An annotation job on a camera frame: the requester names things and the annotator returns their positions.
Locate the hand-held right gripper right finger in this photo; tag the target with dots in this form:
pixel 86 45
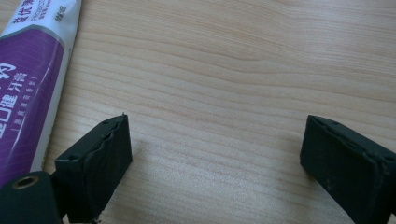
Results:
pixel 348 168

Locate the purple and white toothpaste tube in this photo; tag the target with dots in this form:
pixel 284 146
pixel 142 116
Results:
pixel 26 81

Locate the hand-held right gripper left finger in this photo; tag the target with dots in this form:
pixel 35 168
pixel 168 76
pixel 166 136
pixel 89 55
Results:
pixel 93 168

